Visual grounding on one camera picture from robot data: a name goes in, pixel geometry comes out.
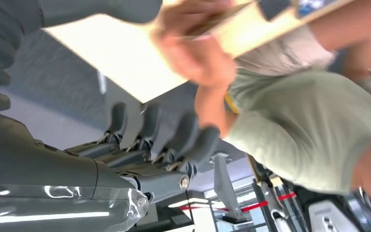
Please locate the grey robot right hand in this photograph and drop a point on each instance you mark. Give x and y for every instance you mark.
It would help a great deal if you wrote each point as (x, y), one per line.
(44, 160)

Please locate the person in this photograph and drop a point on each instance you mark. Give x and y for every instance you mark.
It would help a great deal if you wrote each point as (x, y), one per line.
(300, 121)

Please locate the black external drive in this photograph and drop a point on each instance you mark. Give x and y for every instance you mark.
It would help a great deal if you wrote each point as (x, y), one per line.
(275, 8)

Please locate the grey kiosk pillar stand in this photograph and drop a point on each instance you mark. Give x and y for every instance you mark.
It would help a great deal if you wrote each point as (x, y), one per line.
(224, 185)

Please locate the red barrier belt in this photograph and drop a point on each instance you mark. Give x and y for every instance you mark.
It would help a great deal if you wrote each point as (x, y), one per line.
(252, 206)

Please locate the white machine housing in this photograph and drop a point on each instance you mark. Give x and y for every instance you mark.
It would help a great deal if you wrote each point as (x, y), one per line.
(329, 217)

